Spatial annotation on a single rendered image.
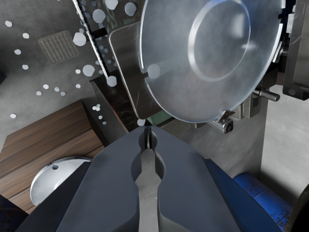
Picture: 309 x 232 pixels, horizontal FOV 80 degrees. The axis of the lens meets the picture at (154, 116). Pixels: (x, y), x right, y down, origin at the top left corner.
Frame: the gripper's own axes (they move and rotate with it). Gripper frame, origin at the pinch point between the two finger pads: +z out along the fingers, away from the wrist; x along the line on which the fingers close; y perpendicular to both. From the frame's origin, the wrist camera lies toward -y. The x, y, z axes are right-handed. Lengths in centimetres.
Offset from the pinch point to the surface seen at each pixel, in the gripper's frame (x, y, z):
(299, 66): 18.5, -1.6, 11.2
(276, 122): 128, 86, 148
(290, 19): 22.5, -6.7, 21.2
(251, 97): 24.8, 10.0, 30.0
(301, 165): 150, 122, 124
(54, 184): -38, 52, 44
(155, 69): 1.1, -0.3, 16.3
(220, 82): 13.3, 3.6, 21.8
